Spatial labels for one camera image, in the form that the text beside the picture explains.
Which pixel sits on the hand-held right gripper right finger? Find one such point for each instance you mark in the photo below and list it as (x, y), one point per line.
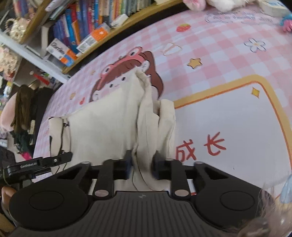
(155, 165)

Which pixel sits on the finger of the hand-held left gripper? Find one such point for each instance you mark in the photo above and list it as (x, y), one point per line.
(59, 159)

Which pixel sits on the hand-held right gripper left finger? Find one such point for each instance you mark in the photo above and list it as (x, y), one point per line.
(123, 169)

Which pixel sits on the cream t-shirt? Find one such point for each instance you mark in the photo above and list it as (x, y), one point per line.
(107, 123)

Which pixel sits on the dark green clothes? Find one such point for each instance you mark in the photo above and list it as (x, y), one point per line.
(21, 143)

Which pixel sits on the person's left hand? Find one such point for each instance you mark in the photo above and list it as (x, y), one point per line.
(7, 193)

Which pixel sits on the pink plush cushion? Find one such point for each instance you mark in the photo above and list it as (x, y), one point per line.
(5, 118)

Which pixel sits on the olive green cloth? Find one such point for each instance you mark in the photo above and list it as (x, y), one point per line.
(22, 107)

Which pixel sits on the pink checked table mat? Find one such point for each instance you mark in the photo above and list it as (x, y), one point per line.
(228, 114)

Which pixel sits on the tall orange white box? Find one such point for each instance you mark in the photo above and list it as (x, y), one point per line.
(59, 51)

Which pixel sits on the fluffy grey fabric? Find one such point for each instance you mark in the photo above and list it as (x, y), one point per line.
(269, 216)

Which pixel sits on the flat orange white box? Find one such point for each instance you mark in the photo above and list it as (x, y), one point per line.
(95, 36)

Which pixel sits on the small white box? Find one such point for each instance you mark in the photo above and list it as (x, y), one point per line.
(118, 21)

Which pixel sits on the row of colourful books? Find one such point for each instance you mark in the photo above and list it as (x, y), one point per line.
(91, 13)

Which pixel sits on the wooden bookshelf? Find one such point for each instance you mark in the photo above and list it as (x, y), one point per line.
(141, 16)

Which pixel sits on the white pink plush bunny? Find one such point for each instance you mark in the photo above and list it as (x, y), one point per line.
(223, 5)

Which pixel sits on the white power strip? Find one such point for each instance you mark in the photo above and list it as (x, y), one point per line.
(273, 8)

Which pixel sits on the white shelf post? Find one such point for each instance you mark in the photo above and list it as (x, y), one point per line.
(34, 57)

